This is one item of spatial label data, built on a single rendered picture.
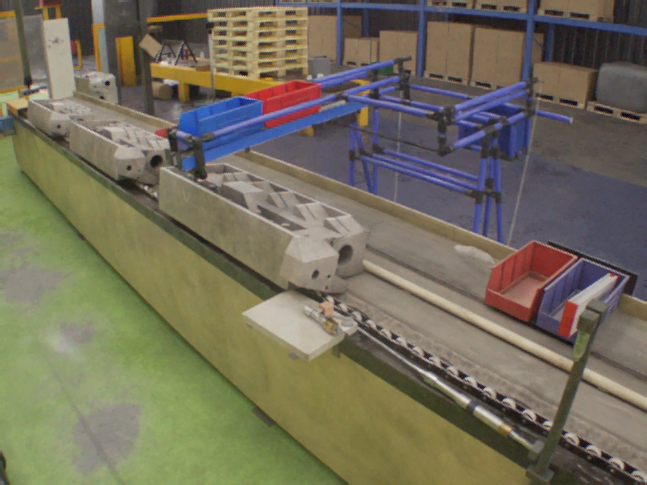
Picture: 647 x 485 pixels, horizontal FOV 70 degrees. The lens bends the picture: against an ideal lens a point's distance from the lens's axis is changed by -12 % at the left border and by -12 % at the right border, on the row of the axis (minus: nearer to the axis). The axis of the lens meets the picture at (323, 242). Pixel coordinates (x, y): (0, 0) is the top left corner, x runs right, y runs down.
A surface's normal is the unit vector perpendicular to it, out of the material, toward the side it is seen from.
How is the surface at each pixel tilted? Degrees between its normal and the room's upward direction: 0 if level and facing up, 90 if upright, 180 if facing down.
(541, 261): 88
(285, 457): 0
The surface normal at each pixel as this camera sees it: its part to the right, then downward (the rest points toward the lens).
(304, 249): 0.51, -0.54
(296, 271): -0.70, -0.01
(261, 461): 0.00, -0.90
